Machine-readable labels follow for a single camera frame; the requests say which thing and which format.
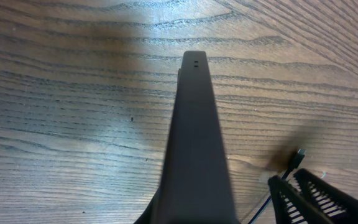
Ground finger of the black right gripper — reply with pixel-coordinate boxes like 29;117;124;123
268;176;333;224
294;169;358;224

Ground black USB charger cable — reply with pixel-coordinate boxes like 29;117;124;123
247;148;307;224

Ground Galaxy S24 smartphone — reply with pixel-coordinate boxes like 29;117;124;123
136;51;238;224

